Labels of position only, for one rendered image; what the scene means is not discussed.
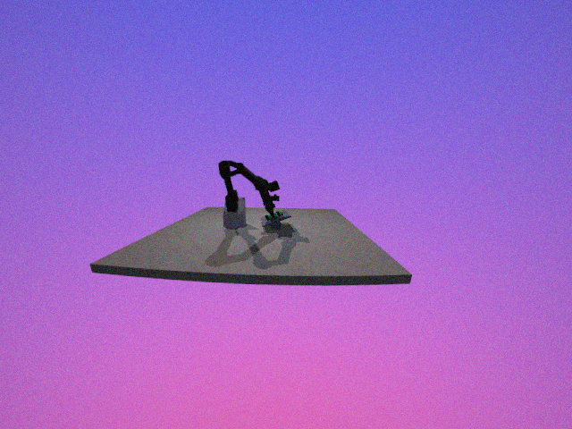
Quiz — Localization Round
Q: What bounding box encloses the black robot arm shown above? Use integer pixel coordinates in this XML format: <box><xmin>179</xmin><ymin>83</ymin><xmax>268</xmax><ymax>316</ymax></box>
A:
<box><xmin>218</xmin><ymin>160</ymin><xmax>280</xmax><ymax>213</ymax></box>

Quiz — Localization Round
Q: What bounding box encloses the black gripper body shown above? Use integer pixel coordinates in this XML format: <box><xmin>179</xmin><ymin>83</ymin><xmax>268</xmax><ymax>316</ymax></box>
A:
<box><xmin>261</xmin><ymin>193</ymin><xmax>275</xmax><ymax>211</ymax></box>

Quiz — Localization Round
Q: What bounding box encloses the grey switch panel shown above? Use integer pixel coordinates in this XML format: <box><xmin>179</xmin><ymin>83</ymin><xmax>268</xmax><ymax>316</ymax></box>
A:
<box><xmin>261</xmin><ymin>209</ymin><xmax>291</xmax><ymax>230</ymax></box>

